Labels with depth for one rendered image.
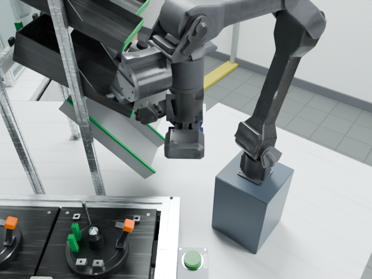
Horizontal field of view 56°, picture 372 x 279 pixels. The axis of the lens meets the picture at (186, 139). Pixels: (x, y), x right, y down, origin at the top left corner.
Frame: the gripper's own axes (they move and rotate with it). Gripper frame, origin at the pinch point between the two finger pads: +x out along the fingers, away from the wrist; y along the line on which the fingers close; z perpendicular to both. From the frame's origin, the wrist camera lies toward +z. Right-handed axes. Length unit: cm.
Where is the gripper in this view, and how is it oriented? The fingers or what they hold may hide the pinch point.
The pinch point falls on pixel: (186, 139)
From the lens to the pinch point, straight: 62.8
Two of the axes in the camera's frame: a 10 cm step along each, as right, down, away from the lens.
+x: 0.0, 7.7, 6.4
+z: -10.0, -0.2, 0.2
